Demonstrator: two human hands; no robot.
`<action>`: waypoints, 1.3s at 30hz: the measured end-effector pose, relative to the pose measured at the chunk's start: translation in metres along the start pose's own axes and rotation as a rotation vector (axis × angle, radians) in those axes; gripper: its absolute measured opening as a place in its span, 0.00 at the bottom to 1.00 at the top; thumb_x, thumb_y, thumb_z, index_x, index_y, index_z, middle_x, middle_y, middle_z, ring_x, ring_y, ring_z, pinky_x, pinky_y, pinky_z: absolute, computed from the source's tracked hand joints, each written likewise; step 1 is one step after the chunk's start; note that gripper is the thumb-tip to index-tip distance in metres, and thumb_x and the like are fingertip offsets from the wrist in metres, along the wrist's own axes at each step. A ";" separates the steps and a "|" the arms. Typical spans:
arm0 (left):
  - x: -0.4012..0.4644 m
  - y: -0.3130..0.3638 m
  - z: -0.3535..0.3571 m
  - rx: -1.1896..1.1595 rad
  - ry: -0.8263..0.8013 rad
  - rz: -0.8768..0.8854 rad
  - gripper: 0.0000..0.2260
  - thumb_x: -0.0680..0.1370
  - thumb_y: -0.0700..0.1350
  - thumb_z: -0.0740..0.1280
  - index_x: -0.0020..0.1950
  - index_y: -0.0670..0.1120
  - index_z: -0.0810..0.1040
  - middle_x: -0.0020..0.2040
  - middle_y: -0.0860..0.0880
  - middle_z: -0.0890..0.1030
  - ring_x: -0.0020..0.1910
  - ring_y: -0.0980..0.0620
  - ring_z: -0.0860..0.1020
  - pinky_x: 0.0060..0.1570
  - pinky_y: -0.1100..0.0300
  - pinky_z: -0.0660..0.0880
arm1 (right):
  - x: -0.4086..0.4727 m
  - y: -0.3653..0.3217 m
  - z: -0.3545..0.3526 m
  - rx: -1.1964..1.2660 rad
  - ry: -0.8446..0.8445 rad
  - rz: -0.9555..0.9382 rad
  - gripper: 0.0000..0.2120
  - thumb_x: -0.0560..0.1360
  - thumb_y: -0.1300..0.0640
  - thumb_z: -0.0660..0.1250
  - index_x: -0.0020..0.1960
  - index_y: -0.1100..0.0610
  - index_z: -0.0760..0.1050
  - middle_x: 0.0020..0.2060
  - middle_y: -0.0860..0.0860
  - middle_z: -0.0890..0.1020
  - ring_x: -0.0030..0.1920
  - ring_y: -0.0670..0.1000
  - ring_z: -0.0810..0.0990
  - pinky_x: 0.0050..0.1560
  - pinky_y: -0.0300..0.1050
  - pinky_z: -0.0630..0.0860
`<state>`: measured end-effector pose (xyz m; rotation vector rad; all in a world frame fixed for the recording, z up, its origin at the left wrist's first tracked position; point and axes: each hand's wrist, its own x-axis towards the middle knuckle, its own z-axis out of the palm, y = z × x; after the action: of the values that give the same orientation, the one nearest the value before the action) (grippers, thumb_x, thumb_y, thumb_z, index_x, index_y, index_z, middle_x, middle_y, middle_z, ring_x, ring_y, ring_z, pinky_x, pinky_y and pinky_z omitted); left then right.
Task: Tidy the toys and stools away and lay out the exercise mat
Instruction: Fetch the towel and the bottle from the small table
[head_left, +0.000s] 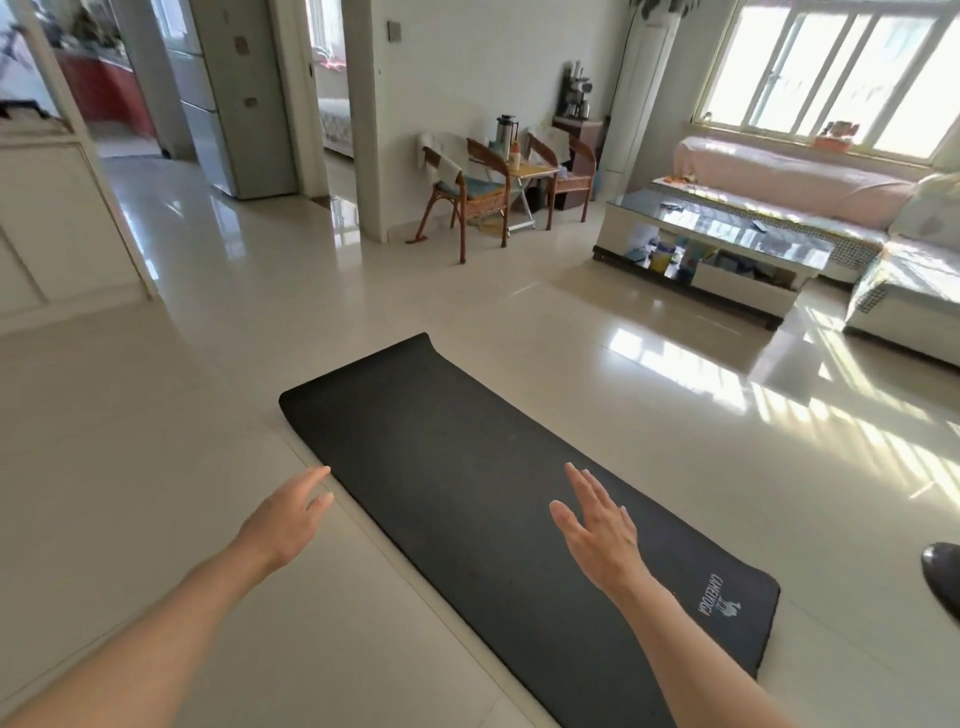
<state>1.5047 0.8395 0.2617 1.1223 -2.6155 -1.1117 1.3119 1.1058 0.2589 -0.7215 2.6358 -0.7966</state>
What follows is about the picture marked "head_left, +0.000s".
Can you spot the flower print cushion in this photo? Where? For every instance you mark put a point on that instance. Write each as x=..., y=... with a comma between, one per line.
x=926, y=214

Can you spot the grey refrigerator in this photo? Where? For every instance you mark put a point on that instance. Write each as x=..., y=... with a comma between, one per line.
x=247, y=97

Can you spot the yellow label can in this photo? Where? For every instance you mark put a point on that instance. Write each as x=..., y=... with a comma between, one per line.
x=661, y=261

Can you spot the brown wooden cabinet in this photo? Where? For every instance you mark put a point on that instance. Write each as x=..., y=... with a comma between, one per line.
x=585, y=135

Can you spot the blue seat cushion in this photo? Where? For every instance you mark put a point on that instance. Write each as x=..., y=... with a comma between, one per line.
x=476, y=187

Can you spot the red kitchen cabinet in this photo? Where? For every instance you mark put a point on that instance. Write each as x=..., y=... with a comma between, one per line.
x=105, y=94

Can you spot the white low cabinet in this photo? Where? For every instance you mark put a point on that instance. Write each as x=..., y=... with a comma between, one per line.
x=60, y=225

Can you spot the person's left forearm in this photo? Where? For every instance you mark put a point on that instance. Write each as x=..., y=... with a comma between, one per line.
x=135, y=652

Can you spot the grey light switch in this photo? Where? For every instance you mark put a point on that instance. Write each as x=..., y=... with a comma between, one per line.
x=394, y=31

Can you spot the black standing fan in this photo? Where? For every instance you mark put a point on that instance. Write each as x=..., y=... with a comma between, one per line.
x=943, y=577

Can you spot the person's right hand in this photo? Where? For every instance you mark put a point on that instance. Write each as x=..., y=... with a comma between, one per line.
x=604, y=540

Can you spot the pink sofa cover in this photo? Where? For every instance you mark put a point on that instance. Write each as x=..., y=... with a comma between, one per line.
x=787, y=180

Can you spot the white patterned bed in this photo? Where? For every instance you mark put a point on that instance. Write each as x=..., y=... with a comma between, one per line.
x=335, y=127

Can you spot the person's left hand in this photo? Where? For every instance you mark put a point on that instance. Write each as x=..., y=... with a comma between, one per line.
x=281, y=525

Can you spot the white standing air conditioner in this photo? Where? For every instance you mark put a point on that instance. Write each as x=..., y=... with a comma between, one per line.
x=637, y=97

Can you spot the yellow folding table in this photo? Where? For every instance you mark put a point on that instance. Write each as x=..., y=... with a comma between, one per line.
x=536, y=171

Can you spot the brown rattan chair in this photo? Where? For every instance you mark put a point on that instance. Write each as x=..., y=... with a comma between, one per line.
x=570, y=184
x=480, y=206

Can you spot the black yoga mat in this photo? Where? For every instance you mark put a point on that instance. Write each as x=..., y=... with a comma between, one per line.
x=465, y=487

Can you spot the white frame window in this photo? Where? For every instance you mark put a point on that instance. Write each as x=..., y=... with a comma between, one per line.
x=825, y=67

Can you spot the orange windowsill ornament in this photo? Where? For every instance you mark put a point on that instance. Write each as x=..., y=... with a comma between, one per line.
x=834, y=139

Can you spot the black coffee machine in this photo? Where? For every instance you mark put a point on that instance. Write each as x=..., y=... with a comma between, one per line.
x=576, y=94

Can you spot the glass top coffee table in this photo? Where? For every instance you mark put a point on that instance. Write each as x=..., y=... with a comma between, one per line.
x=712, y=225

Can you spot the person's right forearm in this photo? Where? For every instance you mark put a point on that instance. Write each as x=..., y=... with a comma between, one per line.
x=697, y=667

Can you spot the steel thermos flask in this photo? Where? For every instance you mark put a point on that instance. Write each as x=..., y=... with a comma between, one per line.
x=507, y=135

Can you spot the white cloth chair cover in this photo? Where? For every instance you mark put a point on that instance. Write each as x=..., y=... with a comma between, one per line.
x=439, y=154
x=551, y=139

